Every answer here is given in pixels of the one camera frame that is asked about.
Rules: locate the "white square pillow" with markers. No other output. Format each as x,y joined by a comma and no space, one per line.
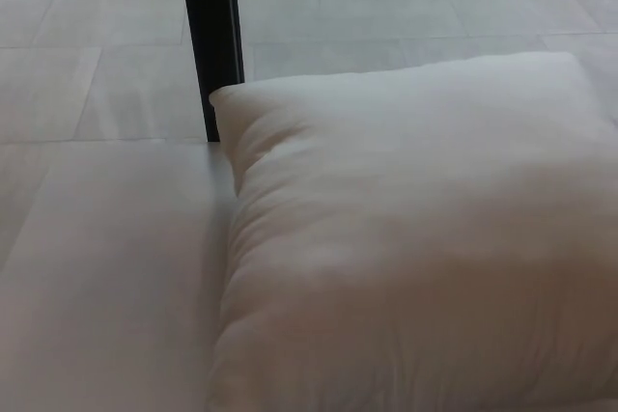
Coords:
415,219

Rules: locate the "black metal post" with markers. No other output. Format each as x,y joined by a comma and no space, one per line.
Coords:
210,21

